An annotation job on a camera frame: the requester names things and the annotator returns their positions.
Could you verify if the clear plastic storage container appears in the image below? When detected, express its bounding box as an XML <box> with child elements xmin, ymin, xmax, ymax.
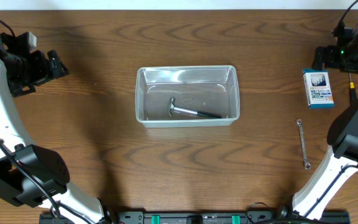
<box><xmin>135</xmin><ymin>65</ymin><xmax>241</xmax><ymax>128</ymax></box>

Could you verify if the small black-handled hammer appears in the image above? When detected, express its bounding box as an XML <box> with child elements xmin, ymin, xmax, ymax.
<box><xmin>168</xmin><ymin>97</ymin><xmax>222</xmax><ymax>119</ymax></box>

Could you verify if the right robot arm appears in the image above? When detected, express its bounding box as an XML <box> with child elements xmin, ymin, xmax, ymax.
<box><xmin>279</xmin><ymin>21</ymin><xmax>358</xmax><ymax>223</ymax></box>

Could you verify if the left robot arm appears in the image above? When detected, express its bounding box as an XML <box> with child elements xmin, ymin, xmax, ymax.
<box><xmin>0</xmin><ymin>30</ymin><xmax>117</xmax><ymax>223</ymax></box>

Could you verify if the black yellow screwdriver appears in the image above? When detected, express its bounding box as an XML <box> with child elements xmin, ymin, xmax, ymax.
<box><xmin>349</xmin><ymin>73</ymin><xmax>357</xmax><ymax>104</ymax></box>

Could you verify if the blue white screw box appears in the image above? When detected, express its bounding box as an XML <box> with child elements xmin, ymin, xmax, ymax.
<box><xmin>302</xmin><ymin>68</ymin><xmax>334</xmax><ymax>109</ymax></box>

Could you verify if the silver combination wrench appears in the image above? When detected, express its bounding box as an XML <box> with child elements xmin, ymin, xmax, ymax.
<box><xmin>296</xmin><ymin>119</ymin><xmax>311</xmax><ymax>169</ymax></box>

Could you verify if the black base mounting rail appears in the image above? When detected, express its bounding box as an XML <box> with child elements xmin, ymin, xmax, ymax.
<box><xmin>39</xmin><ymin>210</ymin><xmax>351</xmax><ymax>224</ymax></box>

